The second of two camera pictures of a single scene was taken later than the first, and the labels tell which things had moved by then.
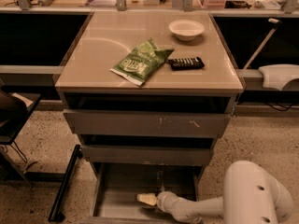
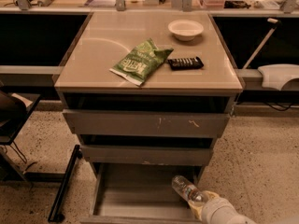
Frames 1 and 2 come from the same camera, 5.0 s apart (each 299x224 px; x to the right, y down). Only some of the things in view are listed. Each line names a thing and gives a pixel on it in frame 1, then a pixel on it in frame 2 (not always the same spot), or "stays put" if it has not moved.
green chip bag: x=142 y=63 stays put
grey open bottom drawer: x=115 y=189 stays put
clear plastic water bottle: x=160 y=180 -> x=188 y=189
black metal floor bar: x=55 y=213 stays put
